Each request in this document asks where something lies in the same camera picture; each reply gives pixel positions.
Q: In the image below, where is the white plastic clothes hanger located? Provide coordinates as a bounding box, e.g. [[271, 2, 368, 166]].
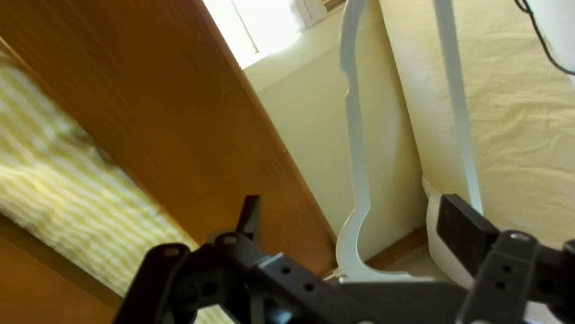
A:
[[332, 0, 486, 294]]

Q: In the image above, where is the wooden bunk bed frame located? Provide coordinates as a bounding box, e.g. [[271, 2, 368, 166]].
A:
[[0, 0, 429, 324]]

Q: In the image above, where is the pale yellow bed sheet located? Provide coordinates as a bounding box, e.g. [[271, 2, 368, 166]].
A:
[[244, 0, 575, 254]]

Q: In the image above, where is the white rounded cushion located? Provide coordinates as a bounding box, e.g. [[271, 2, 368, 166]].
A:
[[526, 0, 575, 78]]

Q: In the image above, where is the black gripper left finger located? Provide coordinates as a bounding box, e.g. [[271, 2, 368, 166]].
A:
[[113, 195, 373, 324]]

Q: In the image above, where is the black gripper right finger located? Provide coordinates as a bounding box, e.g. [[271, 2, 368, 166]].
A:
[[434, 193, 575, 324]]

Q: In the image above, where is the thin black cable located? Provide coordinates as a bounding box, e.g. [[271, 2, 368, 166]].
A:
[[512, 0, 575, 80]]

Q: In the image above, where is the yellow striped cloth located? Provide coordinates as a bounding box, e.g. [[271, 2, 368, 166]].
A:
[[0, 51, 235, 324]]

